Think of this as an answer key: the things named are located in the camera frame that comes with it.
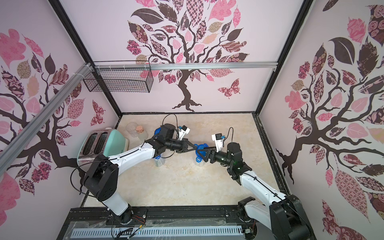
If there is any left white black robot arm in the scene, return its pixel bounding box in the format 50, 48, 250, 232
83, 137, 197, 225

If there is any blue lid container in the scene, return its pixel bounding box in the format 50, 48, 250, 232
154, 127, 163, 137
195, 143, 208, 167
154, 155, 165, 167

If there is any left aluminium rail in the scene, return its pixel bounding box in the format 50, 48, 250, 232
1, 63, 93, 174

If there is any black wire basket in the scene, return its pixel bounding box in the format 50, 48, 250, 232
84, 60, 154, 93

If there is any small bottle cork lid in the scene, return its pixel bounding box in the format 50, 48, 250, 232
136, 126, 148, 142

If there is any clear glass tumbler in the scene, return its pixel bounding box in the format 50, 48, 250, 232
126, 123, 138, 138

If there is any mint chrome toaster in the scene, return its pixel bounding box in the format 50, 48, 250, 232
77, 128, 129, 166

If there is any aluminium rail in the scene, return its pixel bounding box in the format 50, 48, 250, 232
95, 62, 278, 71
1, 63, 93, 174

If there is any white slotted cable duct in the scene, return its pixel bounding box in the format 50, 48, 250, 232
67, 226, 244, 240

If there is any back aluminium rail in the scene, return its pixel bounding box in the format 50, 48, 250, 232
95, 62, 278, 71

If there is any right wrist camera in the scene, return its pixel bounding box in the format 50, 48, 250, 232
212, 133, 226, 153

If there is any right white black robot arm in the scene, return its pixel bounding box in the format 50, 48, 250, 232
196, 143, 316, 240

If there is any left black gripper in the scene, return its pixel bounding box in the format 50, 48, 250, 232
165, 138, 197, 154

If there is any black base frame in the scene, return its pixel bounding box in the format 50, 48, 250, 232
56, 204, 316, 240

